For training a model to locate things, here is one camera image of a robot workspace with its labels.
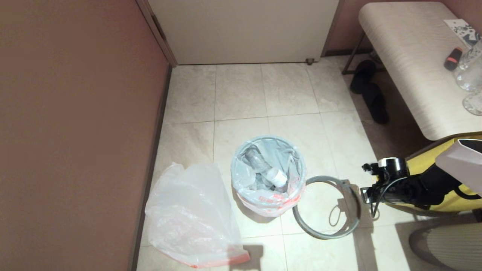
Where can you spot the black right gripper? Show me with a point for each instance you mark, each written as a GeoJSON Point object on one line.
{"type": "Point", "coordinates": [388, 194]}

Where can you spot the spare white red plastic bag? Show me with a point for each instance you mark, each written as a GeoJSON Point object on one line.
{"type": "Point", "coordinates": [263, 207]}

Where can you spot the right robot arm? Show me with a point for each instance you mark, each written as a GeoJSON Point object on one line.
{"type": "Point", "coordinates": [433, 184]}

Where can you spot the yellow fabric bag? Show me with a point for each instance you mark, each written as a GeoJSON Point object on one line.
{"type": "Point", "coordinates": [421, 160]}

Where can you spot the white and red plastic bag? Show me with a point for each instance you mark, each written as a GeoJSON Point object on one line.
{"type": "Point", "coordinates": [188, 210]}

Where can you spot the grey ribbed round stool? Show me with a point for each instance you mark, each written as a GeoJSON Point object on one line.
{"type": "Point", "coordinates": [452, 248]}

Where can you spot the clear plastic bottle white label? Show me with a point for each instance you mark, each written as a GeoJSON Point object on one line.
{"type": "Point", "coordinates": [278, 176]}

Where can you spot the short clear glass vessel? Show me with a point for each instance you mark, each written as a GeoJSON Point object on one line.
{"type": "Point", "coordinates": [473, 104]}

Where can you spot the light wood bench metal legs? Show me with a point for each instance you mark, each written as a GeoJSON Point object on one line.
{"type": "Point", "coordinates": [406, 56]}

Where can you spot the tall clear glass vessel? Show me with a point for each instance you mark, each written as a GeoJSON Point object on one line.
{"type": "Point", "coordinates": [470, 73]}

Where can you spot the black and red marker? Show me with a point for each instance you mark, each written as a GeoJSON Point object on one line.
{"type": "Point", "coordinates": [452, 59]}

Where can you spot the printed paper leaflet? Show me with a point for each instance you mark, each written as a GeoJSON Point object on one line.
{"type": "Point", "coordinates": [461, 32]}

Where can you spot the pale door panel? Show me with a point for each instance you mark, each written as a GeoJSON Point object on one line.
{"type": "Point", "coordinates": [244, 30]}

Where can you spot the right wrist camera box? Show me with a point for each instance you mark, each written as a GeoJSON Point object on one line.
{"type": "Point", "coordinates": [371, 168]}

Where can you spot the brown door frame post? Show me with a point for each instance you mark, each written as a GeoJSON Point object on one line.
{"type": "Point", "coordinates": [331, 34]}
{"type": "Point", "coordinates": [156, 32]}

